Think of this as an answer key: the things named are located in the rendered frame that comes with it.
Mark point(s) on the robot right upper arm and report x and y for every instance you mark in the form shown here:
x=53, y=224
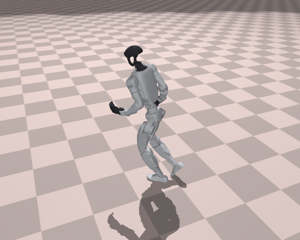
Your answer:
x=162, y=86

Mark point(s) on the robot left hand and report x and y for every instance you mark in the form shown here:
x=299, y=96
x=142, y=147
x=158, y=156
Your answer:
x=115, y=109

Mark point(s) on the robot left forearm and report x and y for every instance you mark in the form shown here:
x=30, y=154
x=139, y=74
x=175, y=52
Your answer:
x=133, y=109

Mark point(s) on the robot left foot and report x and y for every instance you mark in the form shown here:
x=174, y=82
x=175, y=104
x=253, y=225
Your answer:
x=154, y=177

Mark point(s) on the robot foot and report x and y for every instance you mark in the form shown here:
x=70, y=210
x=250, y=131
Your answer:
x=177, y=168
x=154, y=177

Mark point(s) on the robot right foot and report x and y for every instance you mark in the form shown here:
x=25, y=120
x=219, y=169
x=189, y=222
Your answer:
x=177, y=168

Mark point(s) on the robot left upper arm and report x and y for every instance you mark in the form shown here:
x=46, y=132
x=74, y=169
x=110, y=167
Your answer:
x=132, y=85

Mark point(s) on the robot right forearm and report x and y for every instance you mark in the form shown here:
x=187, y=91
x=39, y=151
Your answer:
x=163, y=95

